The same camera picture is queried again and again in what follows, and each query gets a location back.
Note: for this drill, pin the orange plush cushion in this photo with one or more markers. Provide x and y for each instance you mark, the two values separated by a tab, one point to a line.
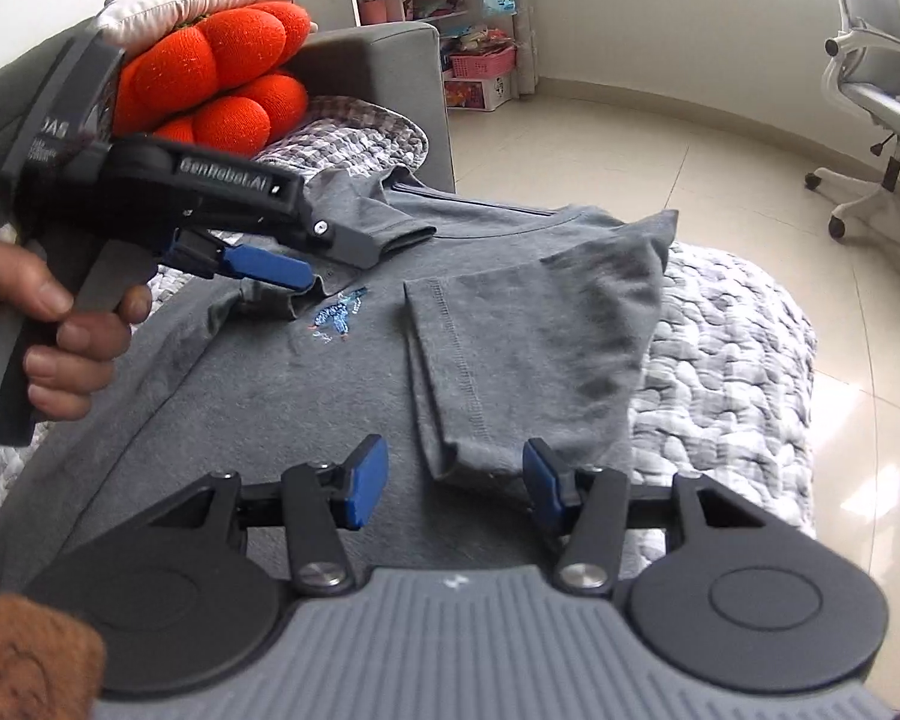
172	60

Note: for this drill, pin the white pillow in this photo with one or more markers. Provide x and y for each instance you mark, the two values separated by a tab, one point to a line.
195	4

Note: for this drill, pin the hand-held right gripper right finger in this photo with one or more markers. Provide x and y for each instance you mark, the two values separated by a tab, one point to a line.
540	487

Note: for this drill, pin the pink plastic basket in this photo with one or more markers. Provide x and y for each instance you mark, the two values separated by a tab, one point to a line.
484	64

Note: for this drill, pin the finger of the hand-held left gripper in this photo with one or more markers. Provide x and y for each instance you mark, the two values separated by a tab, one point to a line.
262	266
337	240

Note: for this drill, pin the grey t-shirt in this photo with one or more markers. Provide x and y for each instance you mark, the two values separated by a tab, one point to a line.
270	405

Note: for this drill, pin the white office chair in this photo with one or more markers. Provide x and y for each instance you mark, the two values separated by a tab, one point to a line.
870	97

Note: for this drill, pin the person's left hand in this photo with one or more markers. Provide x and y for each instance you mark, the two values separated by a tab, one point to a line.
82	341

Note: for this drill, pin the pink storage container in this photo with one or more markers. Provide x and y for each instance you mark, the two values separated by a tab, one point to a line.
375	13

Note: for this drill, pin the light patterned curtain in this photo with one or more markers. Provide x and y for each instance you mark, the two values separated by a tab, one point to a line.
526	30

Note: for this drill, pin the grey sofa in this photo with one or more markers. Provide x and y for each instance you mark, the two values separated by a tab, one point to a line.
390	67

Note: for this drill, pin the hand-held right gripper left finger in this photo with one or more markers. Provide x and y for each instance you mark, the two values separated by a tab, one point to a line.
366	484

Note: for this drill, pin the white printed storage box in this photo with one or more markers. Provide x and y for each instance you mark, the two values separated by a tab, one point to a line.
480	94

